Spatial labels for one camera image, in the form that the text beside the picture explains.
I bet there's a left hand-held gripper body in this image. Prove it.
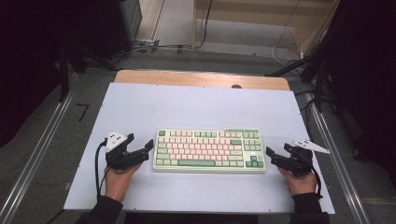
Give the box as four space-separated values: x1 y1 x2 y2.
106 131 140 171

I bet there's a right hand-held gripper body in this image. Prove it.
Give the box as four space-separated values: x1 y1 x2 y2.
279 139 331 178

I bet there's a green and pink keyboard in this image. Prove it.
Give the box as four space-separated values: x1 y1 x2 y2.
152 127 267 174

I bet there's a person's right hand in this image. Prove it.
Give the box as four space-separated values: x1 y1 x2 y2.
277 167 318 196

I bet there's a person's left hand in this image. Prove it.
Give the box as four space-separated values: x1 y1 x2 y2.
105 163 143 203

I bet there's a black metal stand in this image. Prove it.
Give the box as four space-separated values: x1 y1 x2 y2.
58 45 71 103
313 60 327 114

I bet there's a white desk mat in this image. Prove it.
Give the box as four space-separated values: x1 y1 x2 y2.
64 82 336 216

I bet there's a wooden table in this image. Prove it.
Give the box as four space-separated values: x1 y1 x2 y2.
114 69 291 91

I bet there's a black curtain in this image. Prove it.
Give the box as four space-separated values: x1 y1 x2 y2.
323 0 396 188
0 0 101 148

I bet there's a dark cabinet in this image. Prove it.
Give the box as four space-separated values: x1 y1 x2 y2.
96 0 143 60

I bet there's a light wooden shelf unit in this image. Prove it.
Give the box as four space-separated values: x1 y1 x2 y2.
191 0 341 58

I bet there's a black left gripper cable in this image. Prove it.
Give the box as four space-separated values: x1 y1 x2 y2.
94 139 108 203

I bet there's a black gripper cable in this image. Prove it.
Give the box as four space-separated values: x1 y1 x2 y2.
306 160 324 200
94 139 108 203

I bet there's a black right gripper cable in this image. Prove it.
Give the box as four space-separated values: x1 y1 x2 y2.
306 160 324 200

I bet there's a metal floor rail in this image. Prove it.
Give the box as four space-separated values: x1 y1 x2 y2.
0 88 78 224
304 92 372 224

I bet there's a black floor cable bundle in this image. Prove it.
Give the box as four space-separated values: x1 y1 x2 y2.
113 42 195 59

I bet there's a white floor cable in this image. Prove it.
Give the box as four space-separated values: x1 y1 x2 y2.
271 36 304 68

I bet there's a black hanging cable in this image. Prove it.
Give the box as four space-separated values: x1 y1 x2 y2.
196 0 214 49

